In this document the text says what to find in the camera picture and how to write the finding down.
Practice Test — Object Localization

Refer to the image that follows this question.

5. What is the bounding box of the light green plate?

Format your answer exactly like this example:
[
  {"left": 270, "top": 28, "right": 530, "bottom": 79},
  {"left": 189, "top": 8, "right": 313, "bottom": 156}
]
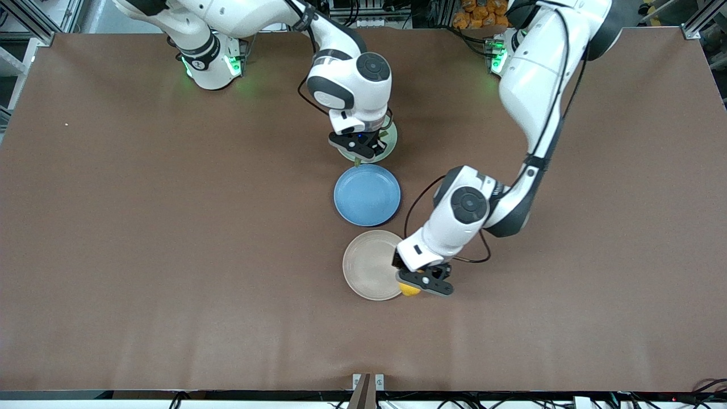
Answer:
[{"left": 336, "top": 116, "right": 399, "bottom": 164}]

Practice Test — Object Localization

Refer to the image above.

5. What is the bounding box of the beige plate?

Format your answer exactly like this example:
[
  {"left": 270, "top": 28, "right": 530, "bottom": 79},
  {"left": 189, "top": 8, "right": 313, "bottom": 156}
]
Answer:
[{"left": 342, "top": 229, "right": 407, "bottom": 302}]

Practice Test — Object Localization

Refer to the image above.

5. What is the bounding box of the blue plate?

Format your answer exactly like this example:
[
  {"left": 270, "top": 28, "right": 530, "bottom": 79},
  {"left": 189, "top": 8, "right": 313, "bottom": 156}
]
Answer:
[{"left": 333, "top": 164, "right": 402, "bottom": 227}]

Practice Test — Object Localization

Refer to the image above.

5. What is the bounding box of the bag of orange fruits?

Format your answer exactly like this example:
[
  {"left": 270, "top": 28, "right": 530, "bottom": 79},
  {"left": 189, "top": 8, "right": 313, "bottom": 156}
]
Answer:
[{"left": 452, "top": 0, "right": 524, "bottom": 30}]

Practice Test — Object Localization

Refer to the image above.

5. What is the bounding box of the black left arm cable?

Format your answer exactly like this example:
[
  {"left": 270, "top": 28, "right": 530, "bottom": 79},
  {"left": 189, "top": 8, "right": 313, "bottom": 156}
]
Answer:
[{"left": 403, "top": 6, "right": 589, "bottom": 265}]

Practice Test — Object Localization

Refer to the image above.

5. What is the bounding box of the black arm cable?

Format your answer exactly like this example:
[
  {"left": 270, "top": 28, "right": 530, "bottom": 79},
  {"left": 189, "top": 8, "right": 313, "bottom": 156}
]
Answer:
[
  {"left": 403, "top": 6, "right": 589, "bottom": 265},
  {"left": 283, "top": 0, "right": 332, "bottom": 115}
]

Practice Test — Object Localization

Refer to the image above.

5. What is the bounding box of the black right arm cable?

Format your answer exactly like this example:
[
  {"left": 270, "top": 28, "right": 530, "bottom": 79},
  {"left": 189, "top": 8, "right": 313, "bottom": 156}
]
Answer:
[{"left": 283, "top": 0, "right": 332, "bottom": 115}]

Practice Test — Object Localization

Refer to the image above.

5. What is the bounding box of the metal table edge bracket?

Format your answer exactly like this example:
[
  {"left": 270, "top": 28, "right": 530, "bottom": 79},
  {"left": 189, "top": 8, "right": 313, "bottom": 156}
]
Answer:
[{"left": 348, "top": 373, "right": 386, "bottom": 409}]

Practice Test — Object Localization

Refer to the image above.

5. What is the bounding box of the aluminium frame profile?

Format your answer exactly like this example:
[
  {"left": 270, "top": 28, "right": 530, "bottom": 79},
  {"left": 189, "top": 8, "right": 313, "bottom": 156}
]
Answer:
[
  {"left": 0, "top": 0, "right": 86, "bottom": 47},
  {"left": 682, "top": 0, "right": 727, "bottom": 41}
]

